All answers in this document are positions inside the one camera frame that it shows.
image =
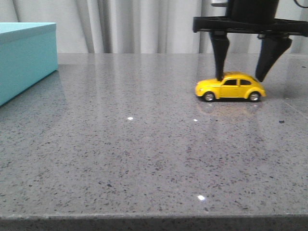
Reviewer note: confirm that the light blue storage box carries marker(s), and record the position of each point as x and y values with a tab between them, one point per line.
28	53

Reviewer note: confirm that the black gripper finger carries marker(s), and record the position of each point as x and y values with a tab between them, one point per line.
272	48
220	44

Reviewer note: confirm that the grey pleated curtain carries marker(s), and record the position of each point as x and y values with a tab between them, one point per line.
118	26

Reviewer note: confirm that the yellow toy beetle car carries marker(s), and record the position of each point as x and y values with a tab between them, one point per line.
232	85

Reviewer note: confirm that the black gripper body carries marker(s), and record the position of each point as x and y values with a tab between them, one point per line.
251	17

